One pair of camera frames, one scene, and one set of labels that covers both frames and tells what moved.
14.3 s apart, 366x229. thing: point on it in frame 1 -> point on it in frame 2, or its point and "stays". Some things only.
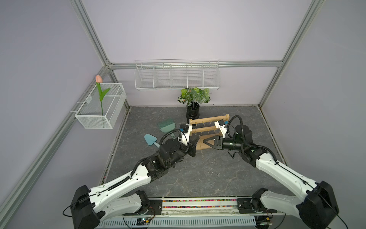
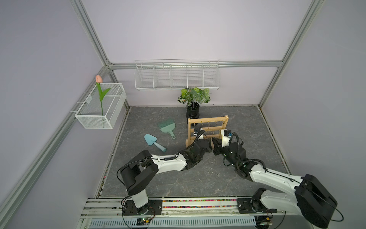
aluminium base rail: x=206 y=207 stays
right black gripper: x=216 y=145 -> x=217 y=148
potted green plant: x=193 y=97 stays
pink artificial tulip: x=98 y=80 stays
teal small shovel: x=151 y=140 stays
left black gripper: x=191 y=145 -> x=209 y=148
